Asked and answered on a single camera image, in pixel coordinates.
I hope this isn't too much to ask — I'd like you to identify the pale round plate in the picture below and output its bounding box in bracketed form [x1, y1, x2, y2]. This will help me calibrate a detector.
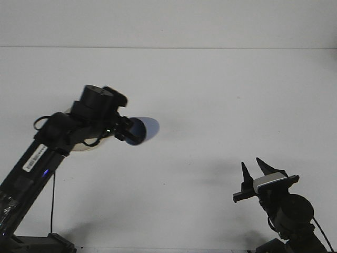
[64, 106, 113, 153]

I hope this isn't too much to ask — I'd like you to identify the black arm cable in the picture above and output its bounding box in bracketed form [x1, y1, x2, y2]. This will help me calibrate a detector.
[33, 115, 109, 235]
[266, 216, 334, 251]

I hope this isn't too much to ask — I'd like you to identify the pale blue cup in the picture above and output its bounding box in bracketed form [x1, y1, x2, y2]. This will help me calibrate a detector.
[126, 116, 161, 147]

